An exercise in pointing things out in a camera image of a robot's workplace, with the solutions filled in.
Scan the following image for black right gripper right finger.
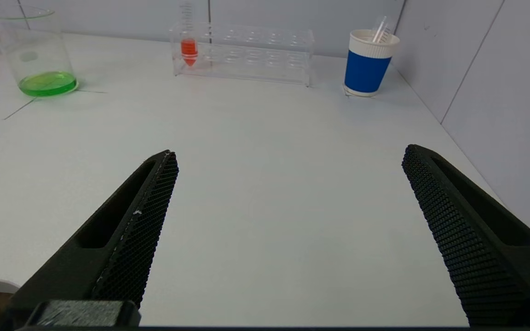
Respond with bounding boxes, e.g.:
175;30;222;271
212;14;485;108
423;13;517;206
402;144;530;328

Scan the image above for test tube with red liquid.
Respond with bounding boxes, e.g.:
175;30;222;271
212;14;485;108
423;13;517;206
180;2;199;67

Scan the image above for clear glass beaker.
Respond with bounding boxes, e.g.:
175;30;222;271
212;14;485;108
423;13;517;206
0;5;80;98

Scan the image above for test tube with yellow liquid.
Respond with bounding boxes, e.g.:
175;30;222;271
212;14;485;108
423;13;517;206
371;16;392;44

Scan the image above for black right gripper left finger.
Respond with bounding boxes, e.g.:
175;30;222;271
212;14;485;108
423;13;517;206
8;150;179;309

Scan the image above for blue and white paper cup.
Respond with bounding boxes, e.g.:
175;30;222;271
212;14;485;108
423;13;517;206
343;29;401;97

